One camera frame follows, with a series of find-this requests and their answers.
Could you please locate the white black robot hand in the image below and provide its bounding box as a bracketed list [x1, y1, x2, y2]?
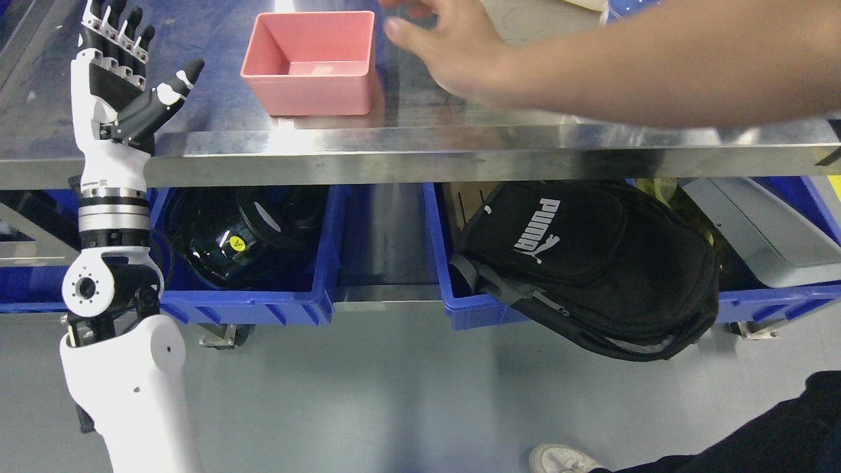
[71, 1, 205, 195]

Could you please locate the pink plastic storage box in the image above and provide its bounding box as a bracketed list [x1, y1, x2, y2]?
[240, 10, 376, 116]

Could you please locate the person's bare forearm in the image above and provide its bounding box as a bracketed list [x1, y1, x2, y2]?
[475, 1, 840, 127]

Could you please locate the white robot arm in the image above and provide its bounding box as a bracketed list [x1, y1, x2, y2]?
[60, 1, 204, 472]

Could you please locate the person's bare hand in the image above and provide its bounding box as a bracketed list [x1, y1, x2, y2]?
[381, 1, 522, 107]

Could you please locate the blue bin far left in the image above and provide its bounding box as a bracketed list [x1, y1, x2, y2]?
[1, 189, 81, 314]

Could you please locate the blue bin with helmet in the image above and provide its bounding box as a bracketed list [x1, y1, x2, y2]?
[152, 185, 350, 326]

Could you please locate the blue bin with backpack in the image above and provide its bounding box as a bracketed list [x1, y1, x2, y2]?
[422, 182, 529, 330]

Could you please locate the clear plastic water bottle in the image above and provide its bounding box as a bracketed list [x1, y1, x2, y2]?
[599, 0, 664, 25]

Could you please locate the black Puma backpack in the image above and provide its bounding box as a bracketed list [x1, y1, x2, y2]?
[450, 180, 719, 362]

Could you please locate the white sneaker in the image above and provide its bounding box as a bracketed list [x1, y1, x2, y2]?
[528, 443, 603, 472]

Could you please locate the grey plastic case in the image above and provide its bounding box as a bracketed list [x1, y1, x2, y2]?
[679, 177, 840, 288]

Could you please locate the blue bin far right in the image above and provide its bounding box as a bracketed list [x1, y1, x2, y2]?
[717, 176, 840, 324]

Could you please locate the black trouser leg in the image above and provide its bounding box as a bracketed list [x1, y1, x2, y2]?
[624, 371, 840, 472]

